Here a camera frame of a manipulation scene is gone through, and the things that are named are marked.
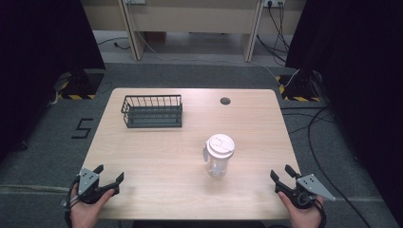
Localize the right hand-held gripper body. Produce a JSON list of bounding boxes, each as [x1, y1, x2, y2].
[[274, 173, 336, 211]]

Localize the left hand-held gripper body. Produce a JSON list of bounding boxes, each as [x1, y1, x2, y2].
[[75, 167, 112, 205]]

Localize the person's left hand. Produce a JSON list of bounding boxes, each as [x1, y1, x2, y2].
[[69, 185, 116, 228]]

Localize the person's right hand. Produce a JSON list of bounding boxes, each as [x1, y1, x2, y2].
[[278, 191, 325, 228]]

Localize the clear bottle with white lid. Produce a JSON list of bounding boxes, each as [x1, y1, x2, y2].
[[201, 133, 237, 179]]

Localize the stand base with hazard tape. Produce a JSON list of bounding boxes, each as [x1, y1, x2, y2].
[[275, 68, 321, 104], [52, 67, 106, 101]]

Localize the black curtain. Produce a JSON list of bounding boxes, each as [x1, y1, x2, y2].
[[284, 0, 403, 220], [0, 0, 106, 164]]

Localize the beige wooden desk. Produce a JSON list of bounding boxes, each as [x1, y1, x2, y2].
[[80, 0, 308, 64]]

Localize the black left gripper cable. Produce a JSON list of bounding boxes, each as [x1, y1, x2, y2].
[[62, 176, 81, 228]]

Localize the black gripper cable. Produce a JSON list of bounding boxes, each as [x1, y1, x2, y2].
[[313, 199, 328, 228], [62, 176, 81, 228]]

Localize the long black floor cable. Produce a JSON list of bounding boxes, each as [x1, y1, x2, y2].
[[306, 106, 373, 228]]

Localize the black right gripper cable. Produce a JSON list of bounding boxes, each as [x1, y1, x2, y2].
[[313, 199, 328, 228]]

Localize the thin black floor cables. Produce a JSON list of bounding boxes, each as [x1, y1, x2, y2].
[[279, 105, 337, 135]]

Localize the dark wire basket rack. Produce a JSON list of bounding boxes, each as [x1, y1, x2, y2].
[[120, 93, 184, 129]]

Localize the short black floor cable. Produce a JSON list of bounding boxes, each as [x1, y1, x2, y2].
[[96, 36, 132, 51]]

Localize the black plugged socket cables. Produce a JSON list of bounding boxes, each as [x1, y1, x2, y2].
[[256, 2, 292, 66]]

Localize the white wall socket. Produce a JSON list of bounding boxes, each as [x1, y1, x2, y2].
[[262, 0, 286, 9]]

